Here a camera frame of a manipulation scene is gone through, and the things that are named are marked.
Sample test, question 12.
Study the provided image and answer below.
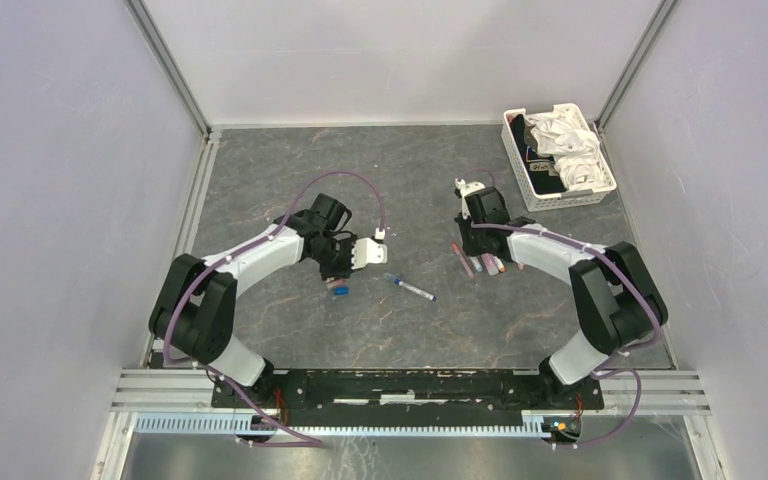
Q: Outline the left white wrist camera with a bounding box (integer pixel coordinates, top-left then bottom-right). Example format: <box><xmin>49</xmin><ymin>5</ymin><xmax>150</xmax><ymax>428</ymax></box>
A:
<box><xmin>350</xmin><ymin>238</ymin><xmax>388</xmax><ymax>271</ymax></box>

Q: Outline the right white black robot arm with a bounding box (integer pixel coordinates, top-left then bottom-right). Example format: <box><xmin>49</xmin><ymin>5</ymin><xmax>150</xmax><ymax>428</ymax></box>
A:
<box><xmin>455</xmin><ymin>179</ymin><xmax>668</xmax><ymax>408</ymax></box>

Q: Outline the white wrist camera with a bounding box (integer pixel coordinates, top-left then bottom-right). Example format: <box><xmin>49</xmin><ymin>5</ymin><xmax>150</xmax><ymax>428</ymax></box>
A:
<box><xmin>454</xmin><ymin>179</ymin><xmax>486</xmax><ymax>219</ymax></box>
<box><xmin>350</xmin><ymin>238</ymin><xmax>388</xmax><ymax>271</ymax></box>

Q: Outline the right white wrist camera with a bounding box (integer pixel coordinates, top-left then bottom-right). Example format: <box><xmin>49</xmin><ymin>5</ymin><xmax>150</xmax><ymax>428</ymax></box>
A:
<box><xmin>454</xmin><ymin>179</ymin><xmax>486</xmax><ymax>219</ymax></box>

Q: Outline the white slotted cable duct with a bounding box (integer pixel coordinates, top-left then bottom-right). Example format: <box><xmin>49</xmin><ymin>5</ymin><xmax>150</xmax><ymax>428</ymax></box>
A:
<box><xmin>133</xmin><ymin>411</ymin><xmax>548</xmax><ymax>437</ymax></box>

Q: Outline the crumpled white cloth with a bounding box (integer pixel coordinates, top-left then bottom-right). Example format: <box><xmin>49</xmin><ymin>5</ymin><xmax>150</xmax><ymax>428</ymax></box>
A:
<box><xmin>524</xmin><ymin>103</ymin><xmax>610</xmax><ymax>192</ymax></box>

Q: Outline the red thin pen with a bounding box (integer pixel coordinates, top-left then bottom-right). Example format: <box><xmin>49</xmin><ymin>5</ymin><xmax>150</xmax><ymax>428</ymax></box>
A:
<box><xmin>451</xmin><ymin>242</ymin><xmax>475</xmax><ymax>279</ymax></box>

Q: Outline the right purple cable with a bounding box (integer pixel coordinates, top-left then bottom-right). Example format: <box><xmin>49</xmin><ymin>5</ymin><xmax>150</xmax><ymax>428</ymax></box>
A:
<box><xmin>456</xmin><ymin>168</ymin><xmax>664</xmax><ymax>448</ymax></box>

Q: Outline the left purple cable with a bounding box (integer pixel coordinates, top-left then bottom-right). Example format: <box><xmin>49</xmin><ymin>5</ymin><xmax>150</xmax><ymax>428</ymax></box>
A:
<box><xmin>162</xmin><ymin>171</ymin><xmax>389</xmax><ymax>448</ymax></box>

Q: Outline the clear cap blue pen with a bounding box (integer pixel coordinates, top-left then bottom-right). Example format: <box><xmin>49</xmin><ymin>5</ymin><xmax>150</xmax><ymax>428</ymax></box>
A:
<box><xmin>384</xmin><ymin>272</ymin><xmax>437</xmax><ymax>301</ymax></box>

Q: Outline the purple cable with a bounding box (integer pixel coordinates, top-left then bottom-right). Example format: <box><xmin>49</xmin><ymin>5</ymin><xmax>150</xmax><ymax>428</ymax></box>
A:
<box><xmin>456</xmin><ymin>168</ymin><xmax>664</xmax><ymax>448</ymax></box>
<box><xmin>162</xmin><ymin>171</ymin><xmax>389</xmax><ymax>448</ymax></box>

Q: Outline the pink highlighter pen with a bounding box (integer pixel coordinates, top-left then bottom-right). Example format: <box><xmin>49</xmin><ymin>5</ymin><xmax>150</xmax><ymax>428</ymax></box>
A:
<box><xmin>481</xmin><ymin>254</ymin><xmax>500</xmax><ymax>276</ymax></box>

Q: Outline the white plastic basket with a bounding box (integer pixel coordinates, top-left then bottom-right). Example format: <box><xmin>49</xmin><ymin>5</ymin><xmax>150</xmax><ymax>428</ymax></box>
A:
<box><xmin>501</xmin><ymin>103</ymin><xmax>617</xmax><ymax>212</ymax></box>

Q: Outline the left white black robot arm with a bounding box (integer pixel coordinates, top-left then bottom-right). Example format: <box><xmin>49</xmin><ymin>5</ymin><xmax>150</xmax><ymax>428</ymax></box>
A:
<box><xmin>148</xmin><ymin>194</ymin><xmax>358</xmax><ymax>408</ymax></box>

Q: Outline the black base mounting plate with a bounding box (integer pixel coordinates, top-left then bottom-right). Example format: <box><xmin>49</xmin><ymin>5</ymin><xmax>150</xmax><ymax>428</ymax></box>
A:
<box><xmin>247</xmin><ymin>369</ymin><xmax>605</xmax><ymax>428</ymax></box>

